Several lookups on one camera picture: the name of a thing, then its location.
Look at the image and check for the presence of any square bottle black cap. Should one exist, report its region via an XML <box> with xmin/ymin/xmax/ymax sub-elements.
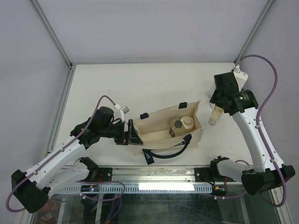
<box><xmin>169</xmin><ymin>118</ymin><xmax>186</xmax><ymax>138</ymax></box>

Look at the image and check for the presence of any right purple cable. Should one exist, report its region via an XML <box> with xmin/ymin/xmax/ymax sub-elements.
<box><xmin>235</xmin><ymin>55</ymin><xmax>288</xmax><ymax>207</ymax></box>

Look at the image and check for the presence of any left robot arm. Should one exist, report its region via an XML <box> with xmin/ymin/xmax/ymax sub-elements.
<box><xmin>9</xmin><ymin>106</ymin><xmax>143</xmax><ymax>213</ymax></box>

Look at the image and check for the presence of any aluminium frame post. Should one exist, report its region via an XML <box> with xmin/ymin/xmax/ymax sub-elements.
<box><xmin>29</xmin><ymin>0</ymin><xmax>74</xmax><ymax>70</ymax></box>
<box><xmin>232</xmin><ymin>0</ymin><xmax>276</xmax><ymax>70</ymax></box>

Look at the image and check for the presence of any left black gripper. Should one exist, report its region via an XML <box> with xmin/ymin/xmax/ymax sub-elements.
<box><xmin>100</xmin><ymin>119</ymin><xmax>142</xmax><ymax>145</ymax></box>

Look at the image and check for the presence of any grey slotted cable duct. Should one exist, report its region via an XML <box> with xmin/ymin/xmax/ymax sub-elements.
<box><xmin>58</xmin><ymin>182</ymin><xmax>212</xmax><ymax>195</ymax></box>

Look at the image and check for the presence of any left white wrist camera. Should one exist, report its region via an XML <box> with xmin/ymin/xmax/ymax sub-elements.
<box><xmin>114</xmin><ymin>104</ymin><xmax>130</xmax><ymax>121</ymax></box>

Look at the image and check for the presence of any cream canvas tote bag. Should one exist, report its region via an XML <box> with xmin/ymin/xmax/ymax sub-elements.
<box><xmin>133</xmin><ymin>101</ymin><xmax>204</xmax><ymax>165</ymax></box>

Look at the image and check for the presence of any yellow liquid bottle white cap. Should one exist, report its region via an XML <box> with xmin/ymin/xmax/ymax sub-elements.
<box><xmin>208</xmin><ymin>105</ymin><xmax>224</xmax><ymax>126</ymax></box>

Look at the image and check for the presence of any purple cable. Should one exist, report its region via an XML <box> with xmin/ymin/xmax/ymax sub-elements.
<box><xmin>6</xmin><ymin>95</ymin><xmax>116</xmax><ymax>212</ymax></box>
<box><xmin>235</xmin><ymin>55</ymin><xmax>288</xmax><ymax>207</ymax></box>

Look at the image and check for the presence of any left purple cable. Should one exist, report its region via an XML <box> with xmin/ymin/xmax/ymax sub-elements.
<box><xmin>6</xmin><ymin>95</ymin><xmax>116</xmax><ymax>212</ymax></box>

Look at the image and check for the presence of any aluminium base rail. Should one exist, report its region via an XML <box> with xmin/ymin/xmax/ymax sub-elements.
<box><xmin>63</xmin><ymin>164</ymin><xmax>262</xmax><ymax>185</ymax></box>

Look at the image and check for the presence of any cream round lid jar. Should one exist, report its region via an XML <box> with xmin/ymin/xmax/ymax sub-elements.
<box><xmin>180</xmin><ymin>116</ymin><xmax>195</xmax><ymax>130</ymax></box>

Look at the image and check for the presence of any right aluminium frame post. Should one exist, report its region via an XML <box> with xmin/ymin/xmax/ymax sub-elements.
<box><xmin>232</xmin><ymin>0</ymin><xmax>276</xmax><ymax>70</ymax></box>

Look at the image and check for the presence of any clear bottle white cap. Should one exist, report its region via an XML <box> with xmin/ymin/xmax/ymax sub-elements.
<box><xmin>208</xmin><ymin>92</ymin><xmax>215</xmax><ymax>108</ymax></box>

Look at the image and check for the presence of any left aluminium frame post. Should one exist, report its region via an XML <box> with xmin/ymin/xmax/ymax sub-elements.
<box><xmin>29</xmin><ymin>0</ymin><xmax>74</xmax><ymax>70</ymax></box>

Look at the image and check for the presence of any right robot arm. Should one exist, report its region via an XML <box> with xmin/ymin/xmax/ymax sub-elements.
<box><xmin>209</xmin><ymin>72</ymin><xmax>295</xmax><ymax>195</ymax></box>

